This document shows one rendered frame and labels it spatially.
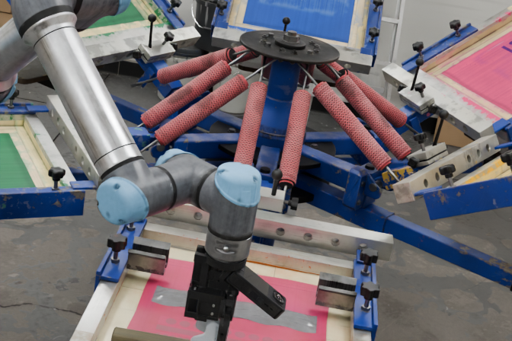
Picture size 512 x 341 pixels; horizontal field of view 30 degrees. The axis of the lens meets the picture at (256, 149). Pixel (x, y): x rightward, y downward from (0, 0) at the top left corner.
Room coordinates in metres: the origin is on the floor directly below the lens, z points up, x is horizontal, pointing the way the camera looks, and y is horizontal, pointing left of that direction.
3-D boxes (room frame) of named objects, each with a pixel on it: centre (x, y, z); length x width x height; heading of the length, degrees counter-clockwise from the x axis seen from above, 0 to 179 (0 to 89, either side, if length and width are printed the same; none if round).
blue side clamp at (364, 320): (1.89, -0.30, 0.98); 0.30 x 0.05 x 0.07; 178
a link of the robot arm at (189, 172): (1.46, 0.11, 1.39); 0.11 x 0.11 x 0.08; 54
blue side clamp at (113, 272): (1.91, 0.26, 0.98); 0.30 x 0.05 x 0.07; 178
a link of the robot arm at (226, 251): (1.41, 0.02, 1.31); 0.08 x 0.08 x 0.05
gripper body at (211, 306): (1.41, 0.03, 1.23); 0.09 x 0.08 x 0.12; 88
